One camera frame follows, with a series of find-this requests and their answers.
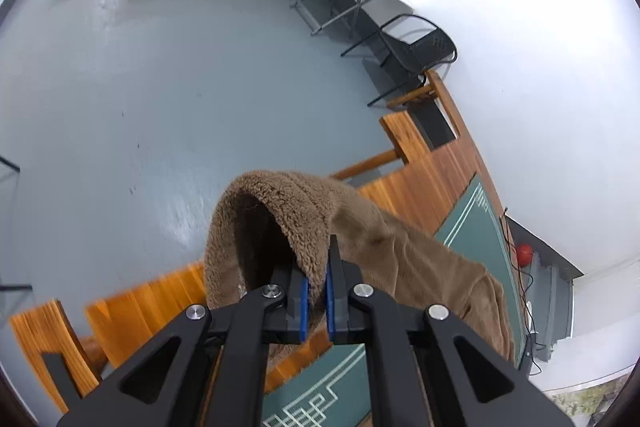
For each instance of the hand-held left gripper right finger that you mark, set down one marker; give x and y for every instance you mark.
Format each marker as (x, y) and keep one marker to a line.
(330, 307)

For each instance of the black mesh chair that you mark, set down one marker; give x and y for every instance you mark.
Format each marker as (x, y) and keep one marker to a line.
(425, 52)

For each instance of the green table mat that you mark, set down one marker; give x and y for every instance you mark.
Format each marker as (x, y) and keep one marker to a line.
(475, 227)

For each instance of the grey power strip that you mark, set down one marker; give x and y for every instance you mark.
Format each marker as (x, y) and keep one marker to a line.
(527, 352)

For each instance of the red ball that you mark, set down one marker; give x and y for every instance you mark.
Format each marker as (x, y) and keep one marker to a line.
(525, 255)

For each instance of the landscape wall scroll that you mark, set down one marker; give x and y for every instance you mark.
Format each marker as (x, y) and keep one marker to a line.
(585, 399)

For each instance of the brown fleece garment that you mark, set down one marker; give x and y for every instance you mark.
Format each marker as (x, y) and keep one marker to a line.
(400, 257)

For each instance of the wooden armchair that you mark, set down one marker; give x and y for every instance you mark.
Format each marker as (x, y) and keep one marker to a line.
(405, 134)
(50, 337)
(442, 102)

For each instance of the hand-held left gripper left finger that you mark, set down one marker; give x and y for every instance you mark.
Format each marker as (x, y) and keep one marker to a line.
(304, 307)

